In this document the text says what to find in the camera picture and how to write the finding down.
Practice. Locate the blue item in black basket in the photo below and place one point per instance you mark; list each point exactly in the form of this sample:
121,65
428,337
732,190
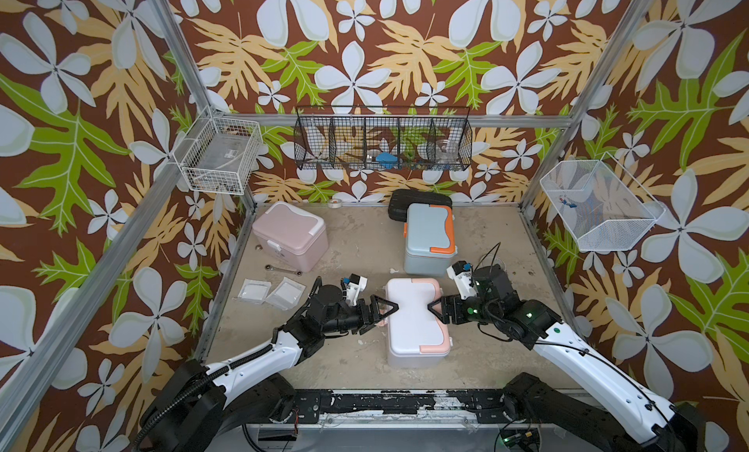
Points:
387,161

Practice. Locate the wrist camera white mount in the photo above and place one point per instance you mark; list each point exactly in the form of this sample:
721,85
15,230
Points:
353,286
461,273

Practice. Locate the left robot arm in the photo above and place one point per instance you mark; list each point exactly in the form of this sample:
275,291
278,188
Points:
188,414

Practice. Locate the black hard case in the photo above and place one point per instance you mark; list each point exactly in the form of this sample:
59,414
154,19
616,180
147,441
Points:
401,200

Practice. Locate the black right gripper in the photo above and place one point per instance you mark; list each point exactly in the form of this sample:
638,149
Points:
446,307

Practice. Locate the white gauze packet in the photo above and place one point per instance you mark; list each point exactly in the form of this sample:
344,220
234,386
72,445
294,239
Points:
286,295
254,291

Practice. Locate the grey box orange handle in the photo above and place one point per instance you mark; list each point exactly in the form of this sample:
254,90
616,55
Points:
430,243

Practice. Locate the pink medicine chest box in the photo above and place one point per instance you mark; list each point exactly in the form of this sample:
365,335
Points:
292,235

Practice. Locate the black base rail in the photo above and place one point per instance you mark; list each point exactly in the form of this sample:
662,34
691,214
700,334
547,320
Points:
486,405

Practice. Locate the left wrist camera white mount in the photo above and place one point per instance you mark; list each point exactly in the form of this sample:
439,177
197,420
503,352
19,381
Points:
353,286

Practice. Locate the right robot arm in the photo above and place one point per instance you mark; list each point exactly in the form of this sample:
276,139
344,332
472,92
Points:
627,415

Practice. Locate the black wire basket rear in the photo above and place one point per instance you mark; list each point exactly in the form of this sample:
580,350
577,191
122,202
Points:
423,138

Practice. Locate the silver ratchet wrench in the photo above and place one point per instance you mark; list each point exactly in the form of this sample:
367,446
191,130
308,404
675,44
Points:
271,268

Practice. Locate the white mesh basket right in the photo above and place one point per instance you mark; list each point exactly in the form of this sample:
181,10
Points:
601,203

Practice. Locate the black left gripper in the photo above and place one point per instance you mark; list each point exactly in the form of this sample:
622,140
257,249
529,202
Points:
372,311

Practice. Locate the white wire basket left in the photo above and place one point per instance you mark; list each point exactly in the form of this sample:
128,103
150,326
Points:
218,153

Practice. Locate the white and salmon first aid box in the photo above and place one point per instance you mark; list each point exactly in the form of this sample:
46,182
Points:
416,338

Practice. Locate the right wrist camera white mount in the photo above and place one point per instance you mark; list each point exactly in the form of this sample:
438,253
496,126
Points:
461,273

